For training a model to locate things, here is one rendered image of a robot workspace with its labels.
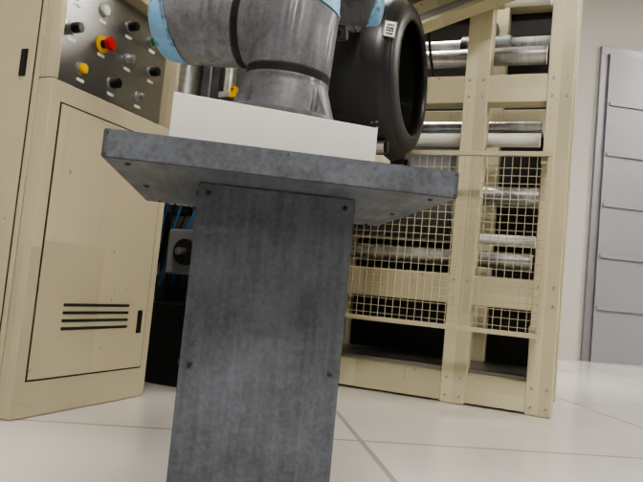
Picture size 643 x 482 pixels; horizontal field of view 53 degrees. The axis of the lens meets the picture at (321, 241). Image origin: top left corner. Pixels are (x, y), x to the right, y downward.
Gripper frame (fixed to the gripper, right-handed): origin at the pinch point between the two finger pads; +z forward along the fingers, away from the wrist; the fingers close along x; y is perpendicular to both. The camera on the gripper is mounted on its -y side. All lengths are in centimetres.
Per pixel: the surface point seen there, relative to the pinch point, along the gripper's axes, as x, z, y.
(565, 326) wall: -63, 418, -49
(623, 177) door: -101, 420, 87
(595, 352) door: -88, 429, -67
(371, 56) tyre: -5.7, 1.6, -8.2
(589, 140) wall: -72, 405, 116
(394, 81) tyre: -11.8, 9.5, -13.1
